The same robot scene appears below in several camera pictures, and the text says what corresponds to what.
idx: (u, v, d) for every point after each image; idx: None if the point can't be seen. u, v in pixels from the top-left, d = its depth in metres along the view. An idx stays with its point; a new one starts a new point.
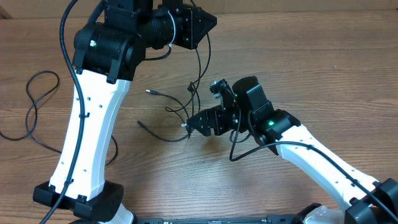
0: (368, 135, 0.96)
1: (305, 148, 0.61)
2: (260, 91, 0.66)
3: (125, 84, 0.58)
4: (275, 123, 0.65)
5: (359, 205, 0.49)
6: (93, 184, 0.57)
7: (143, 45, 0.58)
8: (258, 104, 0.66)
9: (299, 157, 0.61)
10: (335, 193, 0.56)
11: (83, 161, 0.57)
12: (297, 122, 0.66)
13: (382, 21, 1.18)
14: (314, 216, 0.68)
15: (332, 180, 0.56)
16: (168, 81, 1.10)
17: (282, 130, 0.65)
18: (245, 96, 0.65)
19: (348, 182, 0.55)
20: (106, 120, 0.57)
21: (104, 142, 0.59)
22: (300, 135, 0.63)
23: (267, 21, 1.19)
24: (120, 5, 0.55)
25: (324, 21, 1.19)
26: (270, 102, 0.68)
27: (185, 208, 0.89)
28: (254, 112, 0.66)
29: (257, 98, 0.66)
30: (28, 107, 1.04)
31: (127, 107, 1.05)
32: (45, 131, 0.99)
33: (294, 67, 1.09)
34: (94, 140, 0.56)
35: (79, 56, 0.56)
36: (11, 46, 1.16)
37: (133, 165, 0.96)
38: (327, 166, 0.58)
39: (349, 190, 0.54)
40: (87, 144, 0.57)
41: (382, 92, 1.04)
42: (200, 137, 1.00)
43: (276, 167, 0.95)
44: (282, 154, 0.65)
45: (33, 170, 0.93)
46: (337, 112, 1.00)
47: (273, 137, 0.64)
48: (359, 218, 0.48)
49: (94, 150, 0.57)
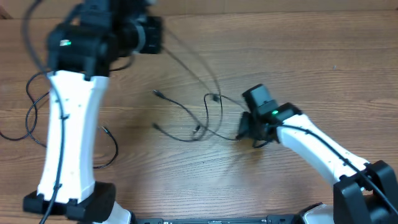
0: (368, 135, 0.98)
1: (303, 132, 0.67)
2: (263, 91, 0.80)
3: (103, 80, 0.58)
4: (278, 113, 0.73)
5: (349, 181, 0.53)
6: (83, 185, 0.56)
7: (117, 43, 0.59)
8: (262, 102, 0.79)
9: (298, 141, 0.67)
10: (327, 172, 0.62)
11: (69, 162, 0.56)
12: (300, 111, 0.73)
13: (383, 22, 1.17)
14: (311, 211, 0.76)
15: (325, 160, 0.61)
16: (168, 81, 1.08)
17: (285, 118, 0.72)
18: (250, 96, 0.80)
19: (339, 162, 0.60)
20: (86, 119, 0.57)
21: (88, 142, 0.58)
22: (300, 122, 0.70)
23: (267, 21, 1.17)
24: (94, 7, 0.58)
25: (325, 21, 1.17)
26: (275, 101, 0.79)
27: (185, 208, 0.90)
28: (259, 109, 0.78)
29: (260, 97, 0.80)
30: (28, 108, 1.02)
31: (127, 107, 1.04)
32: (45, 131, 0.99)
33: (295, 68, 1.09)
34: (78, 140, 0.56)
35: (53, 58, 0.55)
36: (9, 46, 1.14)
37: (133, 165, 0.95)
38: (322, 148, 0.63)
39: (339, 168, 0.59)
40: (71, 145, 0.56)
41: (382, 92, 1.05)
42: (200, 136, 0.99)
43: (277, 166, 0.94)
44: (283, 138, 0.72)
45: (33, 171, 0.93)
46: (337, 112, 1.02)
47: (275, 122, 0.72)
48: (346, 191, 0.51)
49: (79, 149, 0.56)
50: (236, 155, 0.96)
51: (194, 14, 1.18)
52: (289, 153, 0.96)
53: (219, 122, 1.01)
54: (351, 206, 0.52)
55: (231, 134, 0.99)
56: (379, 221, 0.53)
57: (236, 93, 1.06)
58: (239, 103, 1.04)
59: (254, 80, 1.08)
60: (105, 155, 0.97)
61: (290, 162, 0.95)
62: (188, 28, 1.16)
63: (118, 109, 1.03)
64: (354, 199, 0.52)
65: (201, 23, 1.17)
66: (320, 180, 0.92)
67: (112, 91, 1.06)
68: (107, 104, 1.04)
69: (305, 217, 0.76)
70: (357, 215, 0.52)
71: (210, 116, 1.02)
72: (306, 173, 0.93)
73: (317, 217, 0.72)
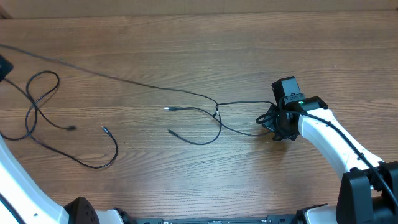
0: (368, 135, 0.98)
1: (324, 124, 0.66)
2: (295, 83, 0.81)
3: None
4: (304, 103, 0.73)
5: (360, 174, 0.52)
6: (56, 217, 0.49)
7: None
8: (291, 93, 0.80)
9: (317, 132, 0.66)
10: (339, 163, 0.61)
11: (24, 210, 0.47)
12: (326, 106, 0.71)
13: (383, 22, 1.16)
14: (315, 208, 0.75)
15: (340, 152, 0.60)
16: (168, 81, 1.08)
17: (310, 109, 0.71)
18: (280, 84, 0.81)
19: (354, 156, 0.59)
20: (5, 162, 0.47)
21: (25, 178, 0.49)
22: (324, 114, 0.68)
23: (267, 21, 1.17)
24: None
25: (324, 21, 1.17)
26: (303, 94, 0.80)
27: (185, 208, 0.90)
28: (285, 98, 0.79)
29: (290, 87, 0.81)
30: (28, 107, 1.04)
31: (127, 107, 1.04)
32: (45, 131, 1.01)
33: (294, 67, 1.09)
34: (11, 184, 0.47)
35: None
36: (10, 46, 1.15)
37: (134, 165, 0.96)
38: (339, 140, 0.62)
39: (353, 162, 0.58)
40: (10, 195, 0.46)
41: (382, 92, 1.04)
42: (200, 136, 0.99)
43: (278, 166, 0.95)
44: (304, 129, 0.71)
45: (33, 170, 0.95)
46: (337, 112, 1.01)
47: (298, 111, 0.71)
48: (354, 182, 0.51)
49: (22, 191, 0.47)
50: (236, 155, 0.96)
51: (195, 14, 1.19)
52: (288, 153, 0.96)
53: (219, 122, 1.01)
54: (356, 199, 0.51)
55: (231, 134, 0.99)
56: (381, 219, 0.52)
57: (236, 93, 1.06)
58: (239, 103, 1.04)
59: (254, 80, 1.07)
60: (105, 155, 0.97)
61: (289, 162, 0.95)
62: (188, 27, 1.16)
63: (117, 109, 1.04)
64: (361, 192, 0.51)
65: (201, 23, 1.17)
66: (319, 180, 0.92)
67: (113, 91, 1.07)
68: (108, 104, 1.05)
69: (308, 213, 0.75)
70: (359, 208, 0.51)
71: (210, 116, 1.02)
72: (305, 173, 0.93)
73: (319, 213, 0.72)
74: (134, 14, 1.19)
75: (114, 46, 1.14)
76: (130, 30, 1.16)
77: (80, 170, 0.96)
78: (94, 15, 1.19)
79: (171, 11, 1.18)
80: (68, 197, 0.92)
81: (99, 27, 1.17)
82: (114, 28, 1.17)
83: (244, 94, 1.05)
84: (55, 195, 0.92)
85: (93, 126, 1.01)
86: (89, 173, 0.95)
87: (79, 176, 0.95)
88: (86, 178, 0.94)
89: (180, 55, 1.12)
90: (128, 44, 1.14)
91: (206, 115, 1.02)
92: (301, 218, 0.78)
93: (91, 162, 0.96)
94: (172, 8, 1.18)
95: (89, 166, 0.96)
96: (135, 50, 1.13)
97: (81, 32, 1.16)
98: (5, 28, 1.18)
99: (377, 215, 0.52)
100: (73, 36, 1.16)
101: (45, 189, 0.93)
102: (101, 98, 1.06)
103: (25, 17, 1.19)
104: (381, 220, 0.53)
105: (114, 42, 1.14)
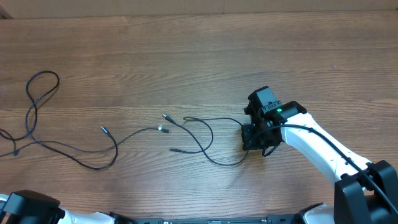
0: (368, 135, 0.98)
1: (306, 131, 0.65)
2: (269, 92, 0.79)
3: None
4: (282, 111, 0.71)
5: (351, 180, 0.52)
6: None
7: None
8: (267, 102, 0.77)
9: (301, 140, 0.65)
10: (329, 171, 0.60)
11: None
12: (304, 110, 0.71)
13: (383, 22, 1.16)
14: (313, 211, 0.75)
15: (328, 158, 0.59)
16: (168, 81, 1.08)
17: (289, 116, 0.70)
18: (255, 96, 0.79)
19: (342, 161, 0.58)
20: None
21: None
22: (304, 121, 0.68)
23: (266, 22, 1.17)
24: None
25: (325, 21, 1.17)
26: (280, 101, 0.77)
27: (184, 208, 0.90)
28: (263, 108, 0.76)
29: (266, 96, 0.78)
30: (28, 107, 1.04)
31: (128, 107, 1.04)
32: (45, 131, 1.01)
33: (294, 67, 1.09)
34: None
35: None
36: (10, 46, 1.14)
37: (133, 165, 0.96)
38: (324, 146, 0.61)
39: (341, 168, 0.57)
40: None
41: (382, 92, 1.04)
42: (200, 136, 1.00)
43: (277, 166, 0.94)
44: (286, 138, 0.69)
45: (33, 170, 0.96)
46: (337, 112, 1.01)
47: (279, 121, 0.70)
48: (347, 190, 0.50)
49: None
50: (236, 154, 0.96)
51: (195, 14, 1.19)
52: (288, 153, 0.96)
53: (219, 121, 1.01)
54: (351, 205, 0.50)
55: (231, 134, 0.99)
56: (380, 221, 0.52)
57: (236, 93, 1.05)
58: (239, 103, 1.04)
59: (254, 80, 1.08)
60: (106, 155, 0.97)
61: (289, 162, 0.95)
62: (188, 28, 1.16)
63: (117, 109, 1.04)
64: (354, 198, 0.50)
65: (201, 23, 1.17)
66: (319, 180, 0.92)
67: (112, 91, 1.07)
68: (108, 104, 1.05)
69: (306, 217, 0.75)
70: (357, 212, 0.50)
71: (210, 116, 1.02)
72: (305, 173, 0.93)
73: (316, 217, 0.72)
74: (134, 14, 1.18)
75: (114, 46, 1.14)
76: (130, 30, 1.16)
77: (80, 169, 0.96)
78: (94, 15, 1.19)
79: (171, 11, 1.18)
80: (68, 197, 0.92)
81: (99, 27, 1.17)
82: (114, 28, 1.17)
83: (244, 94, 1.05)
84: (55, 195, 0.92)
85: (93, 126, 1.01)
86: (89, 173, 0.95)
87: (79, 176, 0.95)
88: (86, 178, 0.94)
89: (179, 55, 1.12)
90: (128, 45, 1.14)
91: (205, 114, 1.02)
92: (300, 222, 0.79)
93: (91, 162, 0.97)
94: (172, 8, 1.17)
95: (89, 165, 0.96)
96: (135, 50, 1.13)
97: (81, 32, 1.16)
98: (5, 28, 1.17)
99: (374, 216, 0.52)
100: (73, 36, 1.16)
101: (45, 189, 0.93)
102: (101, 98, 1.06)
103: (25, 17, 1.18)
104: (379, 221, 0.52)
105: (114, 43, 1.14)
